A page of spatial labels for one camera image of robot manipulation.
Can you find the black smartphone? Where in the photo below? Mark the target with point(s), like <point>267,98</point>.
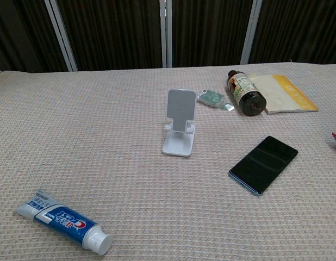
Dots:
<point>261,165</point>

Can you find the white phone stand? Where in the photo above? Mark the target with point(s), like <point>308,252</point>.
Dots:
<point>180,117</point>

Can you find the brown bottle with white label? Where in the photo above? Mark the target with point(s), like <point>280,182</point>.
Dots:
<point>245,91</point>

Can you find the green white small packet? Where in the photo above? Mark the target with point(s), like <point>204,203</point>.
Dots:
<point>210,97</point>

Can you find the beige woven tablecloth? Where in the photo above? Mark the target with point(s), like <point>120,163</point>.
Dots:
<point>130,174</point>

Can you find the yellow and white book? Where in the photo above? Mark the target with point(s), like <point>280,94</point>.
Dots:
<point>285,92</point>

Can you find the blue white toothpaste tube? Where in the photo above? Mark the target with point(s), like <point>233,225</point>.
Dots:
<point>62,221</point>

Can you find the white partition frame post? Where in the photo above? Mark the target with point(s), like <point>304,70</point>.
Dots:
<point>62,35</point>
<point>250,32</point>
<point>165,32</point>

